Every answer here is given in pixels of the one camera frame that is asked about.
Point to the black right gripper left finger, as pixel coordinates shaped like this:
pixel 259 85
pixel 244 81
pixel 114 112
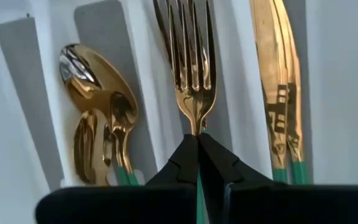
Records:
pixel 120 205

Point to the white plastic cutlery tray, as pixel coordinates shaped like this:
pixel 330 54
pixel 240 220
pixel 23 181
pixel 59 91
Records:
pixel 337 93

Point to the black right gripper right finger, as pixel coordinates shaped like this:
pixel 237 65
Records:
pixel 291 205

